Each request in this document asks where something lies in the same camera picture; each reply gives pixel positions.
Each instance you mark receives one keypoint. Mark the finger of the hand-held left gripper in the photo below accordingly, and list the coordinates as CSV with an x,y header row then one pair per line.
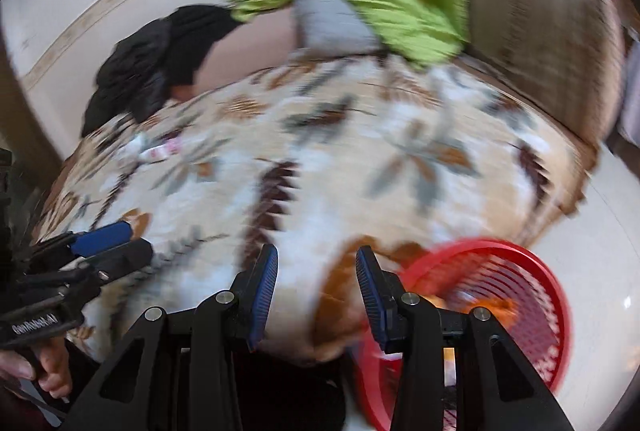
x,y
125,253
100,236

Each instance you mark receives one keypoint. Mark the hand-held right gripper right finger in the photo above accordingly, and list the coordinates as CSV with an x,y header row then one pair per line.
x,y
370,296

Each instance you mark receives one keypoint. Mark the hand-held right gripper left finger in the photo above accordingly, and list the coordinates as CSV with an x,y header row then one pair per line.
x,y
265,291

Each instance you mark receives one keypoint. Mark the red plastic basket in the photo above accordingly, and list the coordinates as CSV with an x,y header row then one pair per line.
x,y
525,271

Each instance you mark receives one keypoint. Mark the person's left hand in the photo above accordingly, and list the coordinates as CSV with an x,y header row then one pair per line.
x,y
52,371

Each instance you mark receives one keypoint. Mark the pink white wrapper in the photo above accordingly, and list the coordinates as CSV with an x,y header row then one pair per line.
x,y
162,152

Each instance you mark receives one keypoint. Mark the dark wooden door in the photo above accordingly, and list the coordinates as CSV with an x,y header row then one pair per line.
x,y
20,111

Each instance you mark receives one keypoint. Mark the leaf print blanket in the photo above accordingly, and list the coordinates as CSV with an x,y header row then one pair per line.
x,y
325,136

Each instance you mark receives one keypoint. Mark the black puffer jacket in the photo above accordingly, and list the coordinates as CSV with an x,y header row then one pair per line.
x,y
130,71

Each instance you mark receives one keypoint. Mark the black cloth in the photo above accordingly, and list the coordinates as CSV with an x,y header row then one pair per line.
x,y
195,36

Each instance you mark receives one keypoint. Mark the pink bed sheet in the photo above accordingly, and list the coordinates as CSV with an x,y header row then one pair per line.
x,y
250,51

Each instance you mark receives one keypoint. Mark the grey quilted pillow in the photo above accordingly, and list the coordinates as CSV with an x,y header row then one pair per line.
x,y
325,21

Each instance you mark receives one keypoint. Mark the beige patterned sofa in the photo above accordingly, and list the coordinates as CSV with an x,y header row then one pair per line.
x,y
540,36

